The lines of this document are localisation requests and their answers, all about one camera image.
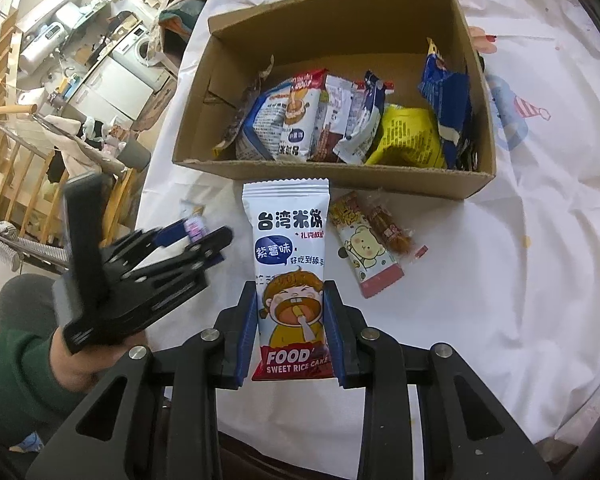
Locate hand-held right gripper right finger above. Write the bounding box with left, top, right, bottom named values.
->
left=322, top=280, right=553, bottom=480

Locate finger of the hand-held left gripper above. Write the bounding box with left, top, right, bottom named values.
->
left=125, top=219, right=207, bottom=253
left=179, top=226, right=234, bottom=267

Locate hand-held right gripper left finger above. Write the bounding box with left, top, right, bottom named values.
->
left=25, top=280, right=258, bottom=480

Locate small purple snack packet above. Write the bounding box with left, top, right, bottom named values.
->
left=180, top=200, right=209, bottom=242

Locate white cartoon rice cake packet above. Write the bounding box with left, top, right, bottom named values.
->
left=241, top=179, right=337, bottom=382

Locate blue white snack bag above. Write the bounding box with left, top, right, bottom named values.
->
left=235, top=87, right=287, bottom=163

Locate white blue snack packet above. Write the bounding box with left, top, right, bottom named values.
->
left=276, top=69, right=329, bottom=162

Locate red topped silver snack packet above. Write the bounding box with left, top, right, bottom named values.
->
left=310, top=74, right=367, bottom=163

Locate white and navy snack packet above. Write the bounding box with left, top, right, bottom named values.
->
left=334, top=71, right=396, bottom=166

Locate yellow snack packet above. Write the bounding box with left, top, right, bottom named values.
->
left=365, top=104, right=449, bottom=170

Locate brown cardboard box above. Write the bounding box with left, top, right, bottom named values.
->
left=172, top=0, right=497, bottom=201

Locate dark blue gold-edged snack packet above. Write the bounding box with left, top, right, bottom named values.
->
left=418, top=39, right=475, bottom=171

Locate person's green sleeved left forearm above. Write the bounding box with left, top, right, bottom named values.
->
left=0, top=330, right=102, bottom=450

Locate person's left hand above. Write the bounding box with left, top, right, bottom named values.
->
left=47, top=327, right=132, bottom=387

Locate bear print snack packet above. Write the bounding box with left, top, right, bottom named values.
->
left=328, top=192, right=405, bottom=300

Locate person's grey clothed leg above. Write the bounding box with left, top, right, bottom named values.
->
left=0, top=274, right=57, bottom=342

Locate clear wrapped brown snack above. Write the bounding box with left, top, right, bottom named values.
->
left=367, top=189, right=429, bottom=261

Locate wooden rack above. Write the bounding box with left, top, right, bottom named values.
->
left=0, top=104, right=127, bottom=263

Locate white cabinet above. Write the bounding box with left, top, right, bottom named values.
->
left=69, top=54, right=157, bottom=122

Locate white washing machine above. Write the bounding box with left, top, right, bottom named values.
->
left=111, top=22, right=172, bottom=92

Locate white tablecloth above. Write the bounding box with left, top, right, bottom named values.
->
left=135, top=0, right=600, bottom=480

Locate white countertop appliance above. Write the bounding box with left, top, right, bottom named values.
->
left=19, top=20, right=64, bottom=72

